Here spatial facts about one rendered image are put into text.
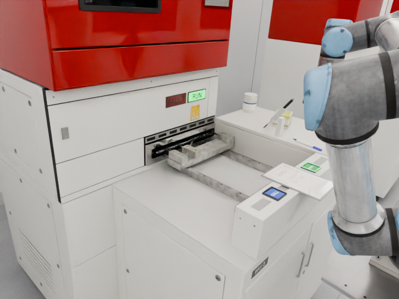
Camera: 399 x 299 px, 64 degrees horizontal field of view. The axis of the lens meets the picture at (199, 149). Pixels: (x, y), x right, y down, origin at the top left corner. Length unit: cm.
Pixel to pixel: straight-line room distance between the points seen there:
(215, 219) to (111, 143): 47
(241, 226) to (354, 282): 33
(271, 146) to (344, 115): 88
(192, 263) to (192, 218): 14
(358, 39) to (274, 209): 51
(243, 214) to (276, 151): 59
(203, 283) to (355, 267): 45
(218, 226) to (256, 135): 56
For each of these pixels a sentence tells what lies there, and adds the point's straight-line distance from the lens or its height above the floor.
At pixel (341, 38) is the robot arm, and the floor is 142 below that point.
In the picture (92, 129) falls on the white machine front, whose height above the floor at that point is 106.
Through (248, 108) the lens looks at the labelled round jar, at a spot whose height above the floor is 99.
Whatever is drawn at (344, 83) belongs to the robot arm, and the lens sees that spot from 60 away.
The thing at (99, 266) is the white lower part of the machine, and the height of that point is 46.
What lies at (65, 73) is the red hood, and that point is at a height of 127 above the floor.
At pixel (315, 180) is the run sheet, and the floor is 96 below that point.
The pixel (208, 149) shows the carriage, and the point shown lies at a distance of 145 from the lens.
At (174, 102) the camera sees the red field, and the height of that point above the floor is 109.
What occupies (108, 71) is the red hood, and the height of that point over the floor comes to 126.
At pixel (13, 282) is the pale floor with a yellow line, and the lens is 220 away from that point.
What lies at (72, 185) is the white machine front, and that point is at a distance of 120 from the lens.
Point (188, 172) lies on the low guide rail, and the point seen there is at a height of 84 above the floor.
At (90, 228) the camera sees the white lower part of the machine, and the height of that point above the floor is 67.
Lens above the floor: 148
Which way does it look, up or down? 24 degrees down
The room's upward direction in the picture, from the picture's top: 4 degrees clockwise
